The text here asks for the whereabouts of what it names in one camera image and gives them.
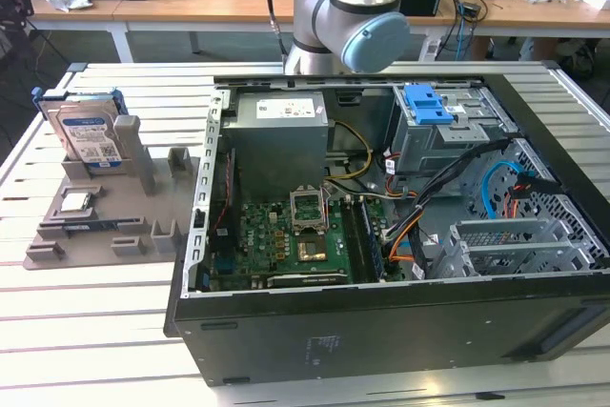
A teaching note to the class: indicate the hard disk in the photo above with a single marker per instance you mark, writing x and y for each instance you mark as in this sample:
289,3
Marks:
86,135

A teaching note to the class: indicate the silver disk bay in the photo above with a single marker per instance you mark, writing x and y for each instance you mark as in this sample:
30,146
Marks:
514,259
505,233

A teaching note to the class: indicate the wooden desk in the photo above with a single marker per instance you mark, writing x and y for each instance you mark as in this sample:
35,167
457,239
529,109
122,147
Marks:
524,16
157,6

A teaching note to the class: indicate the silver CPU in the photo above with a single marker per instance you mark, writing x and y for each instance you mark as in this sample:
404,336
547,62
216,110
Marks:
75,202

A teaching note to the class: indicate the grey parts rack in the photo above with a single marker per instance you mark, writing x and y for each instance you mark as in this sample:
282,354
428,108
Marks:
114,197

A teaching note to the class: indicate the blue RAM stick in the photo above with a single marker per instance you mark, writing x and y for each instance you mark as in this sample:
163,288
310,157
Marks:
90,226

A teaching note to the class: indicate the grey power supply unit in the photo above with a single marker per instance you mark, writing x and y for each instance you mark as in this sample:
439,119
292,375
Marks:
276,149

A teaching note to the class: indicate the green motherboard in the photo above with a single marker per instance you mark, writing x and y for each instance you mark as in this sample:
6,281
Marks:
267,245

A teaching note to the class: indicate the thin metal locking lever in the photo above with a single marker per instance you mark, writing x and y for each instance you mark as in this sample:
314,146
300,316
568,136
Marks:
326,207

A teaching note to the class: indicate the gold CPU socket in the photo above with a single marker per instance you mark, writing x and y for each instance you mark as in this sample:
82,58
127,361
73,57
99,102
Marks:
312,250

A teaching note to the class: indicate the black graphics card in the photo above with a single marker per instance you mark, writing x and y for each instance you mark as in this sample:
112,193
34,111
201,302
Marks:
305,279

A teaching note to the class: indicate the black RAM slot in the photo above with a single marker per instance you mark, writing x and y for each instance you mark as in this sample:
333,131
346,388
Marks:
353,240

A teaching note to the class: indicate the blue plastic drive latch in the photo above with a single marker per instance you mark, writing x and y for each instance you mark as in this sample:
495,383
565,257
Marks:
426,109

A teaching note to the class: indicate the installed RAM stick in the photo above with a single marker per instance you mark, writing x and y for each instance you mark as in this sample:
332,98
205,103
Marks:
372,245

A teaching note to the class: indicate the silver drive cage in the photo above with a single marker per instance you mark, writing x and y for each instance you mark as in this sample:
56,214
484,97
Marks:
429,149

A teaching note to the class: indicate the black open PC case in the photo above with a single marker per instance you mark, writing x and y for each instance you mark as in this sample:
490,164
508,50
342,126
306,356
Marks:
381,331

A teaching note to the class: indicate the black power connector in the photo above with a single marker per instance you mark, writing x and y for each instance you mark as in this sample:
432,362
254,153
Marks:
536,183

